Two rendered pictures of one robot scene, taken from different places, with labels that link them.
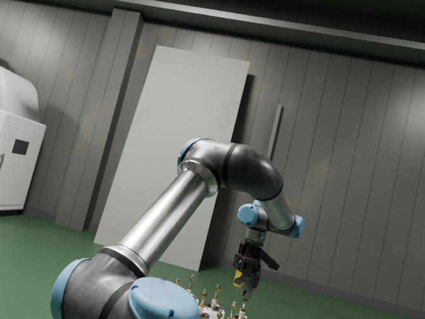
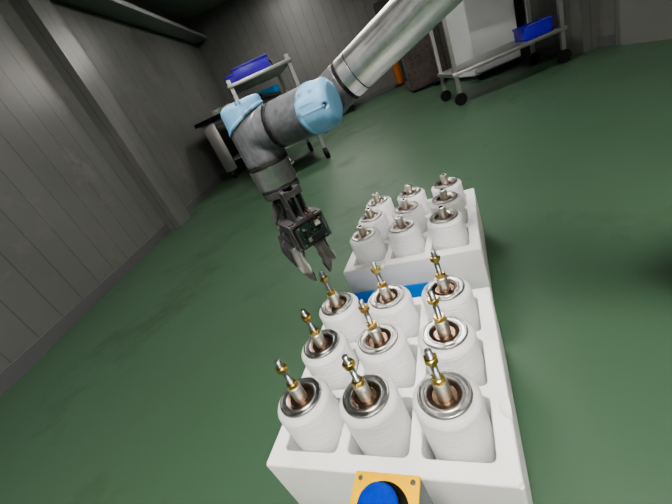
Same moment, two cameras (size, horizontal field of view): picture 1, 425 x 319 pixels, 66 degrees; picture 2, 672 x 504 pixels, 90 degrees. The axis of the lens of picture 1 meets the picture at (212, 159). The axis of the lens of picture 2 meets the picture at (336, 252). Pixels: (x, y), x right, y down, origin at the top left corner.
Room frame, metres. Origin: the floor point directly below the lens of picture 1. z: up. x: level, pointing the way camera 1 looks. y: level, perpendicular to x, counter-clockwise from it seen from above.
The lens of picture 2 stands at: (1.22, 0.39, 0.67)
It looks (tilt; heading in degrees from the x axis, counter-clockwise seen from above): 25 degrees down; 271
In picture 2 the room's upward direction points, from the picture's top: 25 degrees counter-clockwise
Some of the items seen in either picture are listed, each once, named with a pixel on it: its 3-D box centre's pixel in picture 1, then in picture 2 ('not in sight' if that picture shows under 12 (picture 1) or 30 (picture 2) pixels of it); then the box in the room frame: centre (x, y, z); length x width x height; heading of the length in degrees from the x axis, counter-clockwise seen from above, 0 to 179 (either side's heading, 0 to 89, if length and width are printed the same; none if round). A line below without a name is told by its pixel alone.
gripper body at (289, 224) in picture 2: (249, 256); (295, 215); (1.27, -0.22, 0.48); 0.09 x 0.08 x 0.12; 111
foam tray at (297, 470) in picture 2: not in sight; (404, 395); (1.22, -0.08, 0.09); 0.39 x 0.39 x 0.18; 63
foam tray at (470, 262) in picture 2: not in sight; (420, 250); (0.97, -0.57, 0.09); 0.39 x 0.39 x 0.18; 62
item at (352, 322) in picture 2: not in sight; (351, 333); (1.27, -0.24, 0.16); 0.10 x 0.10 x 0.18
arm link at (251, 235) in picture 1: (256, 235); (276, 175); (1.27, -0.23, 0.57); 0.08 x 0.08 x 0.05
